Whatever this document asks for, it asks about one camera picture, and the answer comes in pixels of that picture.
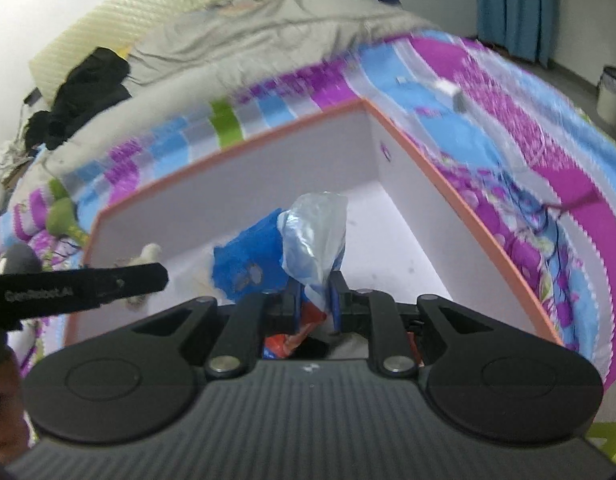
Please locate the grey trash bin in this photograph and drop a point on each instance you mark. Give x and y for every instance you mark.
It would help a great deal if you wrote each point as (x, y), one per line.
(613, 95)

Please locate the blue packet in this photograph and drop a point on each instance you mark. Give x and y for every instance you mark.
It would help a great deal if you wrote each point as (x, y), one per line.
(242, 255)

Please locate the cream quilted headboard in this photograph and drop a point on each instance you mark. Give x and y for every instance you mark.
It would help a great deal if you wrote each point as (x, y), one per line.
(152, 10)

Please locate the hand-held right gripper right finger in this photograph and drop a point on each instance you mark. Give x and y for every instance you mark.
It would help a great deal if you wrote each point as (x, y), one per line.
(336, 310)

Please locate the white charger plug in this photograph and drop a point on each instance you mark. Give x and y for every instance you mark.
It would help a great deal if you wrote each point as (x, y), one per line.
(450, 92)

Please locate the dark wall socket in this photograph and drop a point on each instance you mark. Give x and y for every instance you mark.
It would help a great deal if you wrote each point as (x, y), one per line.
(31, 96)

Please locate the grey duvet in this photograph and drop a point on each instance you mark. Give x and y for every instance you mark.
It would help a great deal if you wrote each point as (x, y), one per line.
(268, 25)

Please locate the blue curtain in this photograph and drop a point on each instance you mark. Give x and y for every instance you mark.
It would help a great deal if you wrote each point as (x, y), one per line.
(518, 10)

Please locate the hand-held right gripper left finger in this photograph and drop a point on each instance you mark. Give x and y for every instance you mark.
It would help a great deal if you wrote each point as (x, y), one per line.
(297, 316)

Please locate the black clothes pile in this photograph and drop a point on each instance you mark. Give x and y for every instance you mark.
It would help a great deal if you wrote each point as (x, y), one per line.
(87, 90)

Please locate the striped floral bedsheet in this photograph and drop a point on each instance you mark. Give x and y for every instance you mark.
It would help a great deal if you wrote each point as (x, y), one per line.
(513, 125)

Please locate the person's left hand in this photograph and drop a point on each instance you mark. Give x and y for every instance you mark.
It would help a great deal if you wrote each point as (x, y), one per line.
(2, 400)

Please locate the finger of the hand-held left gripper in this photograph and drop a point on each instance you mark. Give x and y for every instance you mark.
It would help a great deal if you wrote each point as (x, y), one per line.
(140, 277)

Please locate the clear plastic bag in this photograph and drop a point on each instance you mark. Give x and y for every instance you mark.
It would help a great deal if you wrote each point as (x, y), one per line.
(313, 235)

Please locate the green plastic object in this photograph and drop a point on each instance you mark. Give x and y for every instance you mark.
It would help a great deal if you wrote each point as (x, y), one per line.
(610, 442)

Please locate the grey penguin plush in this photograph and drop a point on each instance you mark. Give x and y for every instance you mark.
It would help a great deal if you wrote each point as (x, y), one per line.
(20, 257)

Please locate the red foil packet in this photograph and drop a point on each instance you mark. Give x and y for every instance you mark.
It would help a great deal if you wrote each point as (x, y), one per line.
(283, 347)

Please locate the white crumpled cloth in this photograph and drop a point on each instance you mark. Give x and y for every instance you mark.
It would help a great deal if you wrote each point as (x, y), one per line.
(15, 160)

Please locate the pink cardboard box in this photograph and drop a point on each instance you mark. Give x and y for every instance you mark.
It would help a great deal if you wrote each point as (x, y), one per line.
(298, 160)

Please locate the green plush hammer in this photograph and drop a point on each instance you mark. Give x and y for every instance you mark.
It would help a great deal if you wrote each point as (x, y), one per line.
(62, 215)

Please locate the beige round pad packet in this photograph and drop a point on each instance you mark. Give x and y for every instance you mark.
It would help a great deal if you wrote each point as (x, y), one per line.
(147, 252)

